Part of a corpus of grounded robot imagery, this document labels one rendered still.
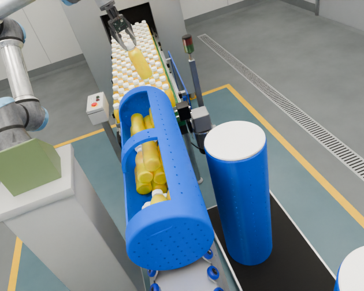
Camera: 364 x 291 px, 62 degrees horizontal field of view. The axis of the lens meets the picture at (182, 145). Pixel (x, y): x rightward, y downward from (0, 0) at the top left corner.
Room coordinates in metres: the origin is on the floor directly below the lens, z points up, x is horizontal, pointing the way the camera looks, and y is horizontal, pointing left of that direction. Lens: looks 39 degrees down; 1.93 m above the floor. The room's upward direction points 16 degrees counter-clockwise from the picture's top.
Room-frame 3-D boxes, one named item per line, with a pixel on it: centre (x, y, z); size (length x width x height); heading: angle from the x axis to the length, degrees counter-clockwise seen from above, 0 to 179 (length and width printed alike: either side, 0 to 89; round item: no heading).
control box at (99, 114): (1.69, 0.43, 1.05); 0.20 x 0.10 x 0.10; 1
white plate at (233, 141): (1.06, -0.24, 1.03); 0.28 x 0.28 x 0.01
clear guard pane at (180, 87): (2.12, -0.12, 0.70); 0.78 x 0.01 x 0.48; 1
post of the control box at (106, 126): (1.69, 0.43, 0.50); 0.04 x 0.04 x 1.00; 1
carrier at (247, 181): (1.06, -0.24, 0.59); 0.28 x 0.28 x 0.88
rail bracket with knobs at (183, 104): (1.53, -0.06, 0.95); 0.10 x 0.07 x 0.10; 91
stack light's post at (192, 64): (1.88, -0.21, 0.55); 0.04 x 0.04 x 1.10; 1
